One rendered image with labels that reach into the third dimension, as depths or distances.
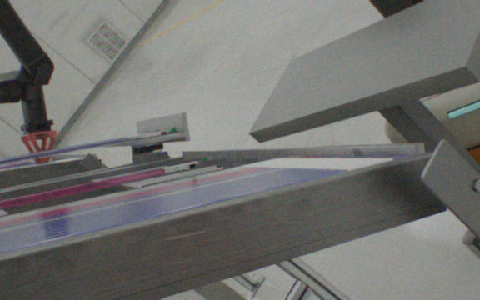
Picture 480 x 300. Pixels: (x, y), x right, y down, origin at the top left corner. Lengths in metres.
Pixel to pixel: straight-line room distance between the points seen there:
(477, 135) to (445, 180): 1.01
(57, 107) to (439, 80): 7.90
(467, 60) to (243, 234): 0.56
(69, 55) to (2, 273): 8.39
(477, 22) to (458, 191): 0.49
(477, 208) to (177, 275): 0.30
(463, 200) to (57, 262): 0.37
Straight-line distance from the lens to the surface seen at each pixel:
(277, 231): 0.52
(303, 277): 1.39
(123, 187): 0.95
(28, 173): 1.91
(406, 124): 1.28
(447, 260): 1.62
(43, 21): 8.84
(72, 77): 8.78
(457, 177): 0.59
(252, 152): 0.94
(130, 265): 0.47
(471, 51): 0.99
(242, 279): 2.13
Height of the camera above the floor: 1.08
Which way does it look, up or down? 21 degrees down
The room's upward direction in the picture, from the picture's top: 50 degrees counter-clockwise
